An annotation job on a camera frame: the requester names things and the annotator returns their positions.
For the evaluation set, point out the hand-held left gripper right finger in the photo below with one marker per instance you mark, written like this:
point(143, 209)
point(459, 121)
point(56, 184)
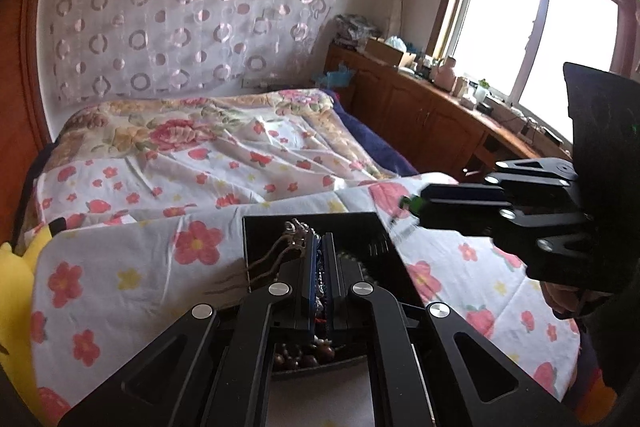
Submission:
point(332, 277)

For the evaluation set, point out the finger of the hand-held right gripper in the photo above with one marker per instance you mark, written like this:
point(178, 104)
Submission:
point(545, 237)
point(530, 187)

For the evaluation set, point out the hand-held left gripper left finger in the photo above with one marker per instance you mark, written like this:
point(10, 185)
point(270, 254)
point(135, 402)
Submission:
point(314, 272)

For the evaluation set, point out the black jewelry box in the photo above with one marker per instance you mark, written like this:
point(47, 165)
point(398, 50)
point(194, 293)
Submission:
point(350, 232)

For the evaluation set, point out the green stone pendant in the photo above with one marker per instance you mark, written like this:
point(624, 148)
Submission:
point(412, 203)

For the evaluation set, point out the person's right hand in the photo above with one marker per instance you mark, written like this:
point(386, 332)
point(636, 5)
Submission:
point(565, 299)

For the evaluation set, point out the small potted plant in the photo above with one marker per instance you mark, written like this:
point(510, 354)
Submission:
point(479, 93)

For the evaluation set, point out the pink window curtain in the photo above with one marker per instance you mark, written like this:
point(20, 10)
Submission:
point(631, 37)

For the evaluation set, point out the pink white jar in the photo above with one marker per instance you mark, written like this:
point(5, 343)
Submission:
point(446, 74)

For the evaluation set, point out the wooden cabinet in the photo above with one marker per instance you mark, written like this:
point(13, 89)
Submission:
point(410, 107)

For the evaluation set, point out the dark blue blanket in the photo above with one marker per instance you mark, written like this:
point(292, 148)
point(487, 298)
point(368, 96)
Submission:
point(370, 137)

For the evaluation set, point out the window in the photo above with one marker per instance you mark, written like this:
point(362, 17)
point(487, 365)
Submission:
point(500, 7)

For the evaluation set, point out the cardboard box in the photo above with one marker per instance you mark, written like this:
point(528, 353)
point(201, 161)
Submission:
point(385, 54)

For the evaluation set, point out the blue plastic bag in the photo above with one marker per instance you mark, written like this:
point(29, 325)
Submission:
point(337, 77)

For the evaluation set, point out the pink floral quilt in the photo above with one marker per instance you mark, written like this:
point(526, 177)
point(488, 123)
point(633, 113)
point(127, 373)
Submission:
point(150, 127)

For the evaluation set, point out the patterned bag pile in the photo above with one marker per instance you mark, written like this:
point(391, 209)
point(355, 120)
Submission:
point(352, 29)

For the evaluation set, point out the circle print lace curtain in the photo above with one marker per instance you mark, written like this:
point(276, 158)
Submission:
point(175, 7)

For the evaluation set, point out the yellow plush toy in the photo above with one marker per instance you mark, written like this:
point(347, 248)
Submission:
point(15, 307)

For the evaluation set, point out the wooden headboard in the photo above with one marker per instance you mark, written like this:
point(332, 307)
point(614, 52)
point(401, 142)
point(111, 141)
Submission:
point(25, 107)

